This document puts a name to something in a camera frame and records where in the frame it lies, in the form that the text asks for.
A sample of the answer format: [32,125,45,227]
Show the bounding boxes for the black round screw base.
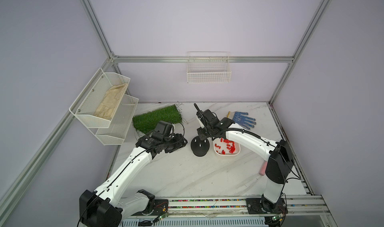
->
[191,137,210,157]

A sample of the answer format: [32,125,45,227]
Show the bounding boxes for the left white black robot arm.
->
[78,121,188,227]

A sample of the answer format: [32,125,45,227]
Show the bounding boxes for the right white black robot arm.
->
[191,104,294,213]

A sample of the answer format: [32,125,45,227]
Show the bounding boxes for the white plastic tray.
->
[213,138,241,157]

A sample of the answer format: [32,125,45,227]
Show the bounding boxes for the green artificial grass mat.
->
[133,105,182,134]

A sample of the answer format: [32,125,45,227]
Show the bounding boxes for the blue dotted work glove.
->
[227,111,257,130]

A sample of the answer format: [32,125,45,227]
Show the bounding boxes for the lower white mesh shelf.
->
[95,94,139,146]

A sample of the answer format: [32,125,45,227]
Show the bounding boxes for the white mesh shelf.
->
[95,94,139,146]
[69,68,131,129]

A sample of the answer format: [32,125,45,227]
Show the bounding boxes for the beige cloth glove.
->
[94,83,129,121]

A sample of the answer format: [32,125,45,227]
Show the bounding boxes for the upper white mesh shelf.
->
[69,68,131,129]

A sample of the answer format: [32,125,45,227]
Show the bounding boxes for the white wire wall basket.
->
[187,51,232,84]

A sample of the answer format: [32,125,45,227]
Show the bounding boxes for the aluminium mounting rail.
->
[82,195,331,219]

